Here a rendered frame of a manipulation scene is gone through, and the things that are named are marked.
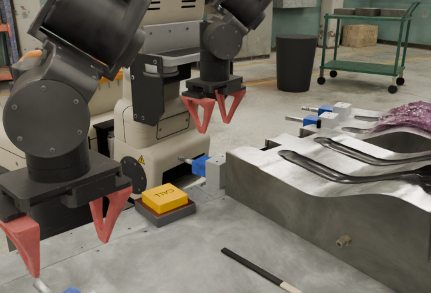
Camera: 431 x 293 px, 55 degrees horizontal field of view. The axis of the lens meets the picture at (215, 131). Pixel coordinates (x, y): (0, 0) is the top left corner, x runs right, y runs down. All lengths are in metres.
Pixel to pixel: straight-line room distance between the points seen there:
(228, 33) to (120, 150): 0.52
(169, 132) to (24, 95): 0.79
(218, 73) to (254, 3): 0.14
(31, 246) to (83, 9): 0.21
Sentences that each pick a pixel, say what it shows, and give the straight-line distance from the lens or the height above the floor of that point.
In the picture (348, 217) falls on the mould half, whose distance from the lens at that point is 0.62.
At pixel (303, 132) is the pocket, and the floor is 0.88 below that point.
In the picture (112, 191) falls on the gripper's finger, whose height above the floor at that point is 0.99.
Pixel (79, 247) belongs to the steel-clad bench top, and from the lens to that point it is 0.70.
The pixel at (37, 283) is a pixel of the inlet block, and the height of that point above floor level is 0.83.
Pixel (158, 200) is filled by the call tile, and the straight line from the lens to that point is 0.72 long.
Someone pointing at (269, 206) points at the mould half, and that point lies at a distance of 0.73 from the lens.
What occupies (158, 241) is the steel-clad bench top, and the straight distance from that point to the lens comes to 0.68.
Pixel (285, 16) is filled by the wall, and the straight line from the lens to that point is 7.91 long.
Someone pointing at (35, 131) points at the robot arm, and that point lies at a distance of 0.31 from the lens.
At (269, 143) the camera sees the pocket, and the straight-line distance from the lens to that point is 0.84.
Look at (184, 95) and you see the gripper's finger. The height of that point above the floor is 0.99.
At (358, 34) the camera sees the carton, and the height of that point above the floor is 0.25.
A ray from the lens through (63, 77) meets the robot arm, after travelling 0.30.
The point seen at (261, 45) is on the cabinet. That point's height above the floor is 0.24.
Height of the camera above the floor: 1.19
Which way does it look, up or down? 20 degrees down
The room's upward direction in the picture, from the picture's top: straight up
